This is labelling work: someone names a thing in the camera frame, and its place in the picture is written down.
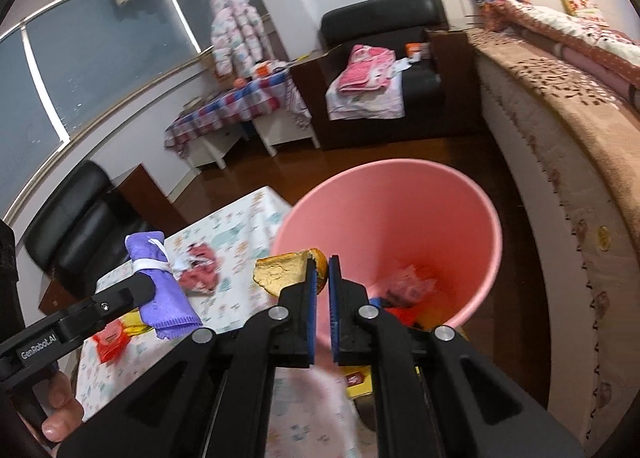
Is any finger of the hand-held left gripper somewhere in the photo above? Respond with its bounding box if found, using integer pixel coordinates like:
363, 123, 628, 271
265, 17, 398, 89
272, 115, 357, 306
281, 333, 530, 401
57, 274, 157, 336

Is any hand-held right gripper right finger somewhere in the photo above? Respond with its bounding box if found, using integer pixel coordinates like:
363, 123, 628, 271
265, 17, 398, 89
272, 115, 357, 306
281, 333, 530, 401
327, 255, 586, 458

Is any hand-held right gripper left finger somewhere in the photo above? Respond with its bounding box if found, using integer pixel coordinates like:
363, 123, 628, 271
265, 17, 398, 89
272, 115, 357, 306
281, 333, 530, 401
57, 258, 321, 458

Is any yellow strip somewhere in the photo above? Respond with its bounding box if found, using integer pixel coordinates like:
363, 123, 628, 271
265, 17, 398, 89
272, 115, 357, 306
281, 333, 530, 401
120, 310, 151, 336

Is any clear red candy wrapper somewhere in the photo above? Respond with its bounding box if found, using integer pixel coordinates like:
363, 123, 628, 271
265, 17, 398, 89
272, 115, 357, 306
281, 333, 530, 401
92, 320, 128, 363

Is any purple cloth with white band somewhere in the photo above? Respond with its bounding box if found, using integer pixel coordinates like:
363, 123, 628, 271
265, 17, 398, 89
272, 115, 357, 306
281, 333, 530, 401
124, 230, 203, 340

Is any golden crinkled peel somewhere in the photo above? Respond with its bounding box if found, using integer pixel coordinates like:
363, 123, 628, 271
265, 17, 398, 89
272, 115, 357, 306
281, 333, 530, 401
254, 248, 330, 297

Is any red ribbed block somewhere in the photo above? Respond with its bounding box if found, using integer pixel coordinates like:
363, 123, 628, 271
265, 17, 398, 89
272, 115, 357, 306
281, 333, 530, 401
385, 307, 418, 326

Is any red white crinkled wrapper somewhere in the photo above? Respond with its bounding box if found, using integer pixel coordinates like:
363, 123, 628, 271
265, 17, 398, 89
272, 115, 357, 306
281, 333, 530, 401
172, 243, 223, 296

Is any yellow ribbed block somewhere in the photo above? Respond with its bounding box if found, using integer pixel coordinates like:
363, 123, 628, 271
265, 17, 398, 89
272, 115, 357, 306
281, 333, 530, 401
410, 300, 451, 329

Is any pink plastic bucket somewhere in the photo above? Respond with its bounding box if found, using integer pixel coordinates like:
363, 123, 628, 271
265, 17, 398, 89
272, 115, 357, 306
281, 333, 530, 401
274, 159, 503, 364

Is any person's left hand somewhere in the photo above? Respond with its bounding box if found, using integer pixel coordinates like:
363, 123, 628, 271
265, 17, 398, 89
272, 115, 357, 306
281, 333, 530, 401
40, 370, 86, 444

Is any black leather armchair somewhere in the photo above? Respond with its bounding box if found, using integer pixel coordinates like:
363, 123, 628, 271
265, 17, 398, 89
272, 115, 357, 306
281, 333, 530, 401
24, 160, 173, 311
290, 0, 483, 151

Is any white floral sheet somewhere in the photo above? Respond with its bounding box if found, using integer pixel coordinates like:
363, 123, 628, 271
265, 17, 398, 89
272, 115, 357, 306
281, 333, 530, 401
325, 72, 406, 121

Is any checkered tablecloth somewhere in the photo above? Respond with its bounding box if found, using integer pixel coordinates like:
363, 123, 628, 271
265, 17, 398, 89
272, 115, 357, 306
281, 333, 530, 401
164, 72, 311, 159

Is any large curved window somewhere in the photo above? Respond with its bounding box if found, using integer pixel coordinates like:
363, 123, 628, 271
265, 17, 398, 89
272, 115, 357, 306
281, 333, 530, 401
0, 0, 281, 229

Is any pink folded cloth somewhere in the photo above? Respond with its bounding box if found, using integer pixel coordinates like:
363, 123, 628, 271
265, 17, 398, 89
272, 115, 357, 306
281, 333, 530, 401
336, 44, 396, 93

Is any white orange carton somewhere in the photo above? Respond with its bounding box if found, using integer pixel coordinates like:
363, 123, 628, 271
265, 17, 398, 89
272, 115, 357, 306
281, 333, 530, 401
250, 60, 281, 81

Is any pink white puffer jacket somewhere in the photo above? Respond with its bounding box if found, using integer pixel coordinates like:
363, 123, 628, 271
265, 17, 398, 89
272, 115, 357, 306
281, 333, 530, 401
207, 0, 266, 76

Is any bed with brown cover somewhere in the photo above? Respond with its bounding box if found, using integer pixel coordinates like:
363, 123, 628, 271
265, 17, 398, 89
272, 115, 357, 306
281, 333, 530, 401
467, 28, 640, 444

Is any red floral quilt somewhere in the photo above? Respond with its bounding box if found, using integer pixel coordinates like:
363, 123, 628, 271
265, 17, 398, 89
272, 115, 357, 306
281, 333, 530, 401
482, 0, 640, 113

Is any yellow floral pillow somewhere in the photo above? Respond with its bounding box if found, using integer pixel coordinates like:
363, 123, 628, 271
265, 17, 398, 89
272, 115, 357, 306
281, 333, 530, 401
556, 0, 601, 17

